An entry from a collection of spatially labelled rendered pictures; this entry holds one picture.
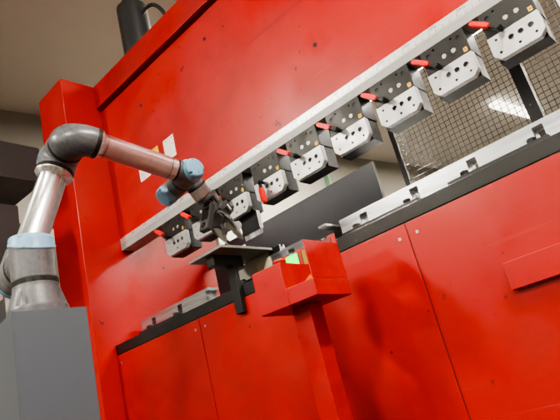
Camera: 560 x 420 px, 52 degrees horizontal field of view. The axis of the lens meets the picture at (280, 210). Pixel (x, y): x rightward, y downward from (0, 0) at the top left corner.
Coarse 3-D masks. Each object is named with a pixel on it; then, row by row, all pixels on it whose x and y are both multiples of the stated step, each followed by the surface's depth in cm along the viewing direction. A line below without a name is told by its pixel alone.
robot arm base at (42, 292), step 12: (36, 276) 145; (48, 276) 147; (12, 288) 145; (24, 288) 143; (36, 288) 143; (48, 288) 145; (60, 288) 149; (12, 300) 143; (24, 300) 142; (36, 300) 141; (48, 300) 143; (60, 300) 148
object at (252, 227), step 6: (246, 216) 231; (252, 216) 229; (258, 216) 228; (246, 222) 231; (252, 222) 229; (258, 222) 226; (246, 228) 231; (252, 228) 228; (258, 228) 227; (246, 234) 231; (252, 234) 229; (258, 234) 227; (246, 240) 231
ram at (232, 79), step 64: (256, 0) 235; (320, 0) 211; (384, 0) 192; (448, 0) 176; (192, 64) 260; (256, 64) 231; (320, 64) 208; (128, 128) 291; (192, 128) 255; (256, 128) 228; (128, 192) 285
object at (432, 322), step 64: (512, 192) 146; (384, 256) 170; (448, 256) 156; (512, 256) 145; (256, 320) 203; (384, 320) 168; (448, 320) 155; (512, 320) 143; (128, 384) 252; (192, 384) 223; (256, 384) 200; (384, 384) 166; (448, 384) 153; (512, 384) 142
